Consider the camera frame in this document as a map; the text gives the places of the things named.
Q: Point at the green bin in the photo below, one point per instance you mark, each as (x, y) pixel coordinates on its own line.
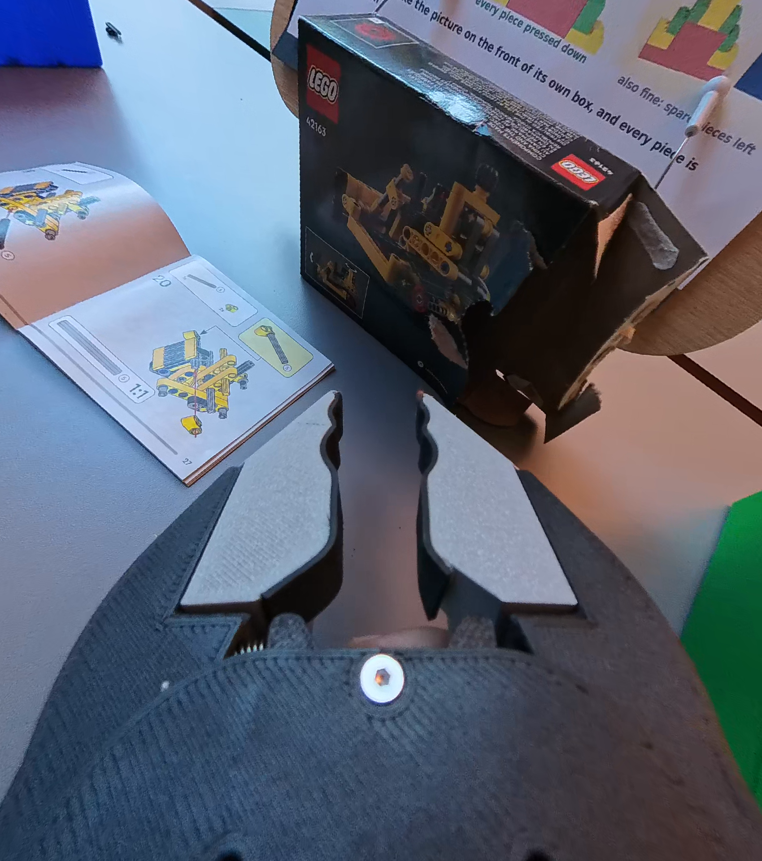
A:
(757, 639)

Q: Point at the printed instruction sheet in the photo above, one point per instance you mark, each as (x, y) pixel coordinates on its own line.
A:
(630, 81)

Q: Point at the black lego set box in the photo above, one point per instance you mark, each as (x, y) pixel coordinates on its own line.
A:
(421, 168)

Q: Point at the lego instruction booklet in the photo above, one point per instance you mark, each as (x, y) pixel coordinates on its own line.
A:
(118, 336)

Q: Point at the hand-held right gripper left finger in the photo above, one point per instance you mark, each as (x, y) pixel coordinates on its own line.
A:
(266, 511)

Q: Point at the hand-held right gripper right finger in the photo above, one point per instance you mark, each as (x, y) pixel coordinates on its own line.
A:
(488, 518)

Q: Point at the blue plastic bin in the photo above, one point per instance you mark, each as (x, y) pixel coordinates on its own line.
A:
(17, 33)

